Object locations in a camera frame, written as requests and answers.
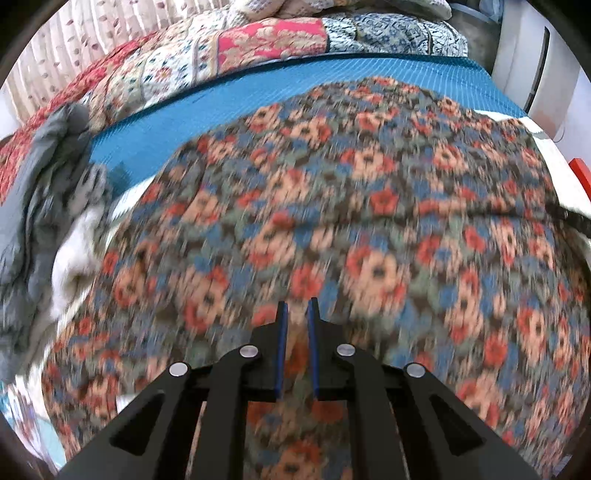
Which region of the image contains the beige zigzag mattress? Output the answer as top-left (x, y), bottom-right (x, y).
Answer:
top-left (462, 111), bottom-right (590, 233)

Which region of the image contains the blue mesh mat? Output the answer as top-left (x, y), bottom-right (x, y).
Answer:
top-left (89, 52), bottom-right (528, 195)

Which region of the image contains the white cabinet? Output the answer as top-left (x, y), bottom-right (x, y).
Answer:
top-left (492, 1), bottom-right (582, 141)

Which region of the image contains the floral patterned dress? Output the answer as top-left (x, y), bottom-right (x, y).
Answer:
top-left (42, 77), bottom-right (590, 479)

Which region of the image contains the grey jacket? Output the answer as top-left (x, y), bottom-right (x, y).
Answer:
top-left (1, 102), bottom-right (110, 383)

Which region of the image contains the red stool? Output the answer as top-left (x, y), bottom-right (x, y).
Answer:
top-left (569, 158), bottom-right (591, 199)

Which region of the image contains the white fleece garment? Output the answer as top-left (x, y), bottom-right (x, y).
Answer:
top-left (50, 202), bottom-right (108, 321)

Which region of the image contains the patchwork quilt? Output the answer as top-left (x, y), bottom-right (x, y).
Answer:
top-left (1, 8), bottom-right (469, 195)

